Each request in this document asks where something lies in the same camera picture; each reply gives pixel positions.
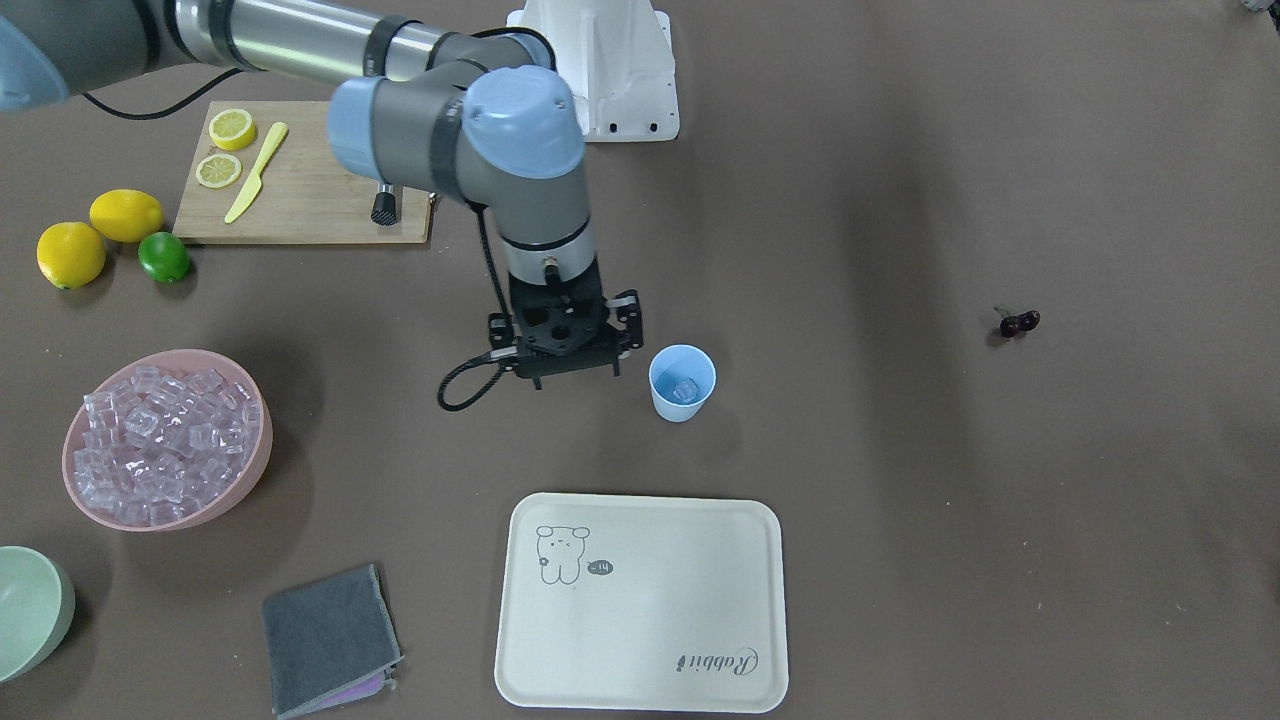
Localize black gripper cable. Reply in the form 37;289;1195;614
436;205;521;413

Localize green lime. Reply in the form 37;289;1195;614
137;231;192;283

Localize mint green bowl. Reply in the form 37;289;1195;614
1;546;76;683

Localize clear ice cube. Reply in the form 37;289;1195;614
667;377;701;406

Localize lemon slice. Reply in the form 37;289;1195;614
207;108;259;151
193;152;243;190

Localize pink bowl of ice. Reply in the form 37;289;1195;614
63;348;274;532

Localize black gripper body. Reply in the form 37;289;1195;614
508;260;613;354

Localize black handled metal muddler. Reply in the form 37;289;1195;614
369;183;399;227

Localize light blue plastic cup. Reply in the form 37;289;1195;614
648;345;717;421

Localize grey folded cloth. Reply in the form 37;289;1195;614
261;564;403;719

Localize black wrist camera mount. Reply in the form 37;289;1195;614
484;290;644;389

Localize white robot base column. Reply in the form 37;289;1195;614
507;1;681;143

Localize bamboo cutting board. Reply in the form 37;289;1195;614
172;101;438;245

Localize dark red cherries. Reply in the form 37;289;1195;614
995;306;1042;340

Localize yellow lemon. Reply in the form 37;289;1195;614
36;222;106;290
90;188;165;243

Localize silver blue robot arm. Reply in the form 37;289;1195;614
3;1;643;357

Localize yellow plastic knife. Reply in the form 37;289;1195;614
223;122;289;224

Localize cream rabbit serving tray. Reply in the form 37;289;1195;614
494;492;790;714

